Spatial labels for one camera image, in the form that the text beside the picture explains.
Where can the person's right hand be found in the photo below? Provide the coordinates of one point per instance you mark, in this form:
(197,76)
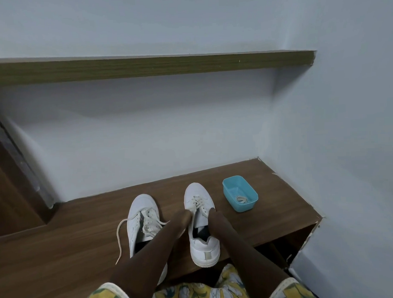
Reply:
(220,223)

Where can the person's left forearm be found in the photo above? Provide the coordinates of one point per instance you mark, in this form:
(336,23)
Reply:
(142,265)

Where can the person's right forearm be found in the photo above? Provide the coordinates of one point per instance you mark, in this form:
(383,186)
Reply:
(255,264)

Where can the white sneaker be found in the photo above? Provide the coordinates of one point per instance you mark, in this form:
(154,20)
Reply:
(205,253)
(142,204)

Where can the cream shoelace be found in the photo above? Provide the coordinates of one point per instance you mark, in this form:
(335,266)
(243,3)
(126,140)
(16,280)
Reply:
(119,240)
(242,198)

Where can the wooden wall shelf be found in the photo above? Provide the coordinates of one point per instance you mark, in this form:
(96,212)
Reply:
(148,68)

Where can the blue plastic basket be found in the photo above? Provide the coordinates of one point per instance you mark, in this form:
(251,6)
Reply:
(245,207)

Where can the person's left hand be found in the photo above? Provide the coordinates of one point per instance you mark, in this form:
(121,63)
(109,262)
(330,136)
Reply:
(181,221)

